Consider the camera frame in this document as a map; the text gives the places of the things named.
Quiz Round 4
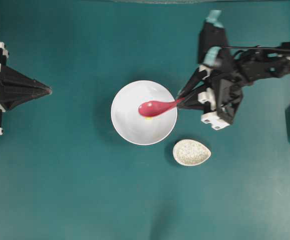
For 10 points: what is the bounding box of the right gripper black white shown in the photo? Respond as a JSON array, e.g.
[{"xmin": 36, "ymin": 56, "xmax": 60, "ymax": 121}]
[{"xmin": 177, "ymin": 10, "xmax": 243, "ymax": 130}]

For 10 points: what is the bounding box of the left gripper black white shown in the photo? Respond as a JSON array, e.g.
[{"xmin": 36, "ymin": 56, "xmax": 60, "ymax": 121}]
[{"xmin": 0, "ymin": 42, "xmax": 52, "ymax": 135}]

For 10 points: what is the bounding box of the red plastic spoon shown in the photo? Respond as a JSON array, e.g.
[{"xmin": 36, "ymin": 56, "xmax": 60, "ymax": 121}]
[{"xmin": 138, "ymin": 97, "xmax": 185, "ymax": 117}]

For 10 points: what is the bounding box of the white bowl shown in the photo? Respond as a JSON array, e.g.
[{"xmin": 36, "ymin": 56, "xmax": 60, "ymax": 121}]
[{"xmin": 110, "ymin": 80, "xmax": 178, "ymax": 146}]

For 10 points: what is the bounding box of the speckled egg-shaped dish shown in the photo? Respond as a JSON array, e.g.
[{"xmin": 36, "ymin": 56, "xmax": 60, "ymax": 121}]
[{"xmin": 173, "ymin": 139, "xmax": 212, "ymax": 167}]

